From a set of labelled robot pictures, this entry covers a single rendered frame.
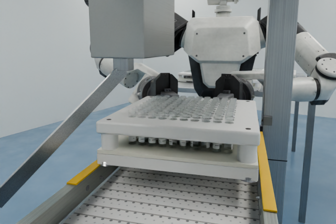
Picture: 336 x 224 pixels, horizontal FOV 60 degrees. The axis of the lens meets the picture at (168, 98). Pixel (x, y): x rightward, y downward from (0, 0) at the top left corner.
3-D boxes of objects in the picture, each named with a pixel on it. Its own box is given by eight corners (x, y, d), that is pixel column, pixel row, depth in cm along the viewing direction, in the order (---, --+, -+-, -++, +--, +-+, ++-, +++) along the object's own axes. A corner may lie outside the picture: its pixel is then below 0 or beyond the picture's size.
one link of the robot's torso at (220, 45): (188, 89, 139) (189, 12, 132) (263, 92, 130) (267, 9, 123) (172, 101, 111) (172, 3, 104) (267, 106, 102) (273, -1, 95)
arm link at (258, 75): (232, 104, 82) (279, 102, 82) (232, 72, 81) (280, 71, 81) (227, 100, 88) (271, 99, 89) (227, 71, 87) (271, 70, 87)
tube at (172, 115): (176, 159, 47) (175, 114, 45) (168, 158, 47) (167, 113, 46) (178, 156, 48) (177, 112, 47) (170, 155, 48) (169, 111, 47)
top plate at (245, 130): (260, 147, 39) (261, 132, 39) (95, 133, 45) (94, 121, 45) (255, 109, 62) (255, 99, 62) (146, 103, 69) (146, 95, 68)
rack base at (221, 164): (257, 182, 40) (258, 165, 40) (97, 164, 46) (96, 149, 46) (254, 131, 63) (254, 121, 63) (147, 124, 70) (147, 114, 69)
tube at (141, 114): (144, 156, 48) (143, 112, 47) (137, 155, 48) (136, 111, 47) (147, 153, 49) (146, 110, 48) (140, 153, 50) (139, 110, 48)
